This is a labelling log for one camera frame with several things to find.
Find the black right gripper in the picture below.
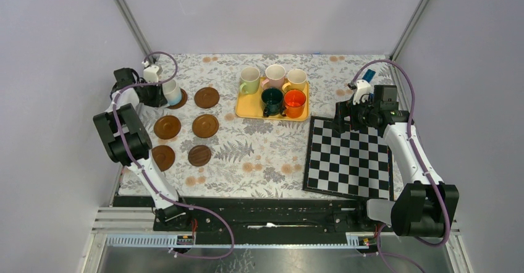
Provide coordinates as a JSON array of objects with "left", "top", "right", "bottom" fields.
[{"left": 329, "top": 95, "right": 378, "bottom": 134}]

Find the white and blue mug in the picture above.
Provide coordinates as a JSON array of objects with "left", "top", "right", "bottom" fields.
[{"left": 162, "top": 79, "right": 182, "bottom": 106}]

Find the brown coaster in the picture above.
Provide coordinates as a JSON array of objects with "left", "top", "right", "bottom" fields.
[
  {"left": 194, "top": 87, "right": 220, "bottom": 109},
  {"left": 153, "top": 115, "right": 181, "bottom": 140},
  {"left": 151, "top": 145, "right": 175, "bottom": 172},
  {"left": 192, "top": 114, "right": 219, "bottom": 138},
  {"left": 167, "top": 89, "right": 188, "bottom": 109}
]

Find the brown coaster bottom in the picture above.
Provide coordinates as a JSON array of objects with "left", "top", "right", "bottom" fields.
[{"left": 151, "top": 145, "right": 175, "bottom": 172}]

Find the dark wood grain coaster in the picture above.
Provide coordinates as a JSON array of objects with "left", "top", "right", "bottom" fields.
[{"left": 188, "top": 145, "right": 212, "bottom": 167}]

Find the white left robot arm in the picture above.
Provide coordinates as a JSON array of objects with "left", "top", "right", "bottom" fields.
[{"left": 93, "top": 67, "right": 192, "bottom": 230}]

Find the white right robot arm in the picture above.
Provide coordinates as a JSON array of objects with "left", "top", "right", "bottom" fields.
[{"left": 332, "top": 80, "right": 459, "bottom": 245}]

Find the black white chessboard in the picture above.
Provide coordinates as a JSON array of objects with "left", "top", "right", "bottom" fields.
[{"left": 303, "top": 116, "right": 394, "bottom": 201}]

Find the orange mug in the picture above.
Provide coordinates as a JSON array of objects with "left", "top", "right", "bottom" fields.
[{"left": 284, "top": 90, "right": 306, "bottom": 119}]

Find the yellow mug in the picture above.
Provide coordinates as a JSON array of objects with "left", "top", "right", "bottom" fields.
[{"left": 282, "top": 69, "right": 307, "bottom": 93}]

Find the floral tablecloth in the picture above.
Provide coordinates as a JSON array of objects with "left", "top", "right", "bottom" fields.
[{"left": 140, "top": 54, "right": 393, "bottom": 198}]

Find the yellow plastic tray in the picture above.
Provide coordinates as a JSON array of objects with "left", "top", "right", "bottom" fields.
[{"left": 235, "top": 81, "right": 310, "bottom": 122}]

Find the light green mug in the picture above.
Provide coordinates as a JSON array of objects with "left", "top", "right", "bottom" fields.
[{"left": 239, "top": 67, "right": 260, "bottom": 95}]

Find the dark green mug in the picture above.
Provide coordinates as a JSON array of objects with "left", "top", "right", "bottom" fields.
[{"left": 261, "top": 88, "right": 284, "bottom": 117}]

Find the pink mug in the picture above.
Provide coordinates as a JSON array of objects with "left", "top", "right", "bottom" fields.
[{"left": 260, "top": 64, "right": 286, "bottom": 90}]

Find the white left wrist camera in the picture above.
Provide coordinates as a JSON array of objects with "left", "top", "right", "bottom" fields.
[{"left": 142, "top": 60, "right": 163, "bottom": 83}]

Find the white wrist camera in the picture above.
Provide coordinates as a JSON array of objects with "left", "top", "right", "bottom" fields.
[
  {"left": 142, "top": 60, "right": 163, "bottom": 83},
  {"left": 347, "top": 80, "right": 372, "bottom": 107}
]

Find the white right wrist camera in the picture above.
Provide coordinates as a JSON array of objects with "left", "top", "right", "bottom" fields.
[{"left": 347, "top": 80, "right": 372, "bottom": 107}]

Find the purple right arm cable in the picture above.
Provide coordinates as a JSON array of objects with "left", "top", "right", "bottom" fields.
[{"left": 349, "top": 59, "right": 452, "bottom": 273}]

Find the left aluminium frame post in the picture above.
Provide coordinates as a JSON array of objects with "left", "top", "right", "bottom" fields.
[{"left": 114, "top": 0, "right": 153, "bottom": 56}]

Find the aluminium frame post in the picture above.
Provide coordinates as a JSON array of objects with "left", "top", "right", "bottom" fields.
[
  {"left": 389, "top": 0, "right": 431, "bottom": 61},
  {"left": 114, "top": 0, "right": 153, "bottom": 56}
]

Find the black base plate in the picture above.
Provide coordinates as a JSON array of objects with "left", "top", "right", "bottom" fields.
[{"left": 153, "top": 197, "right": 381, "bottom": 246}]

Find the right aluminium frame post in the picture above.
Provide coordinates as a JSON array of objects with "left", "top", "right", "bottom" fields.
[{"left": 389, "top": 0, "right": 431, "bottom": 61}]

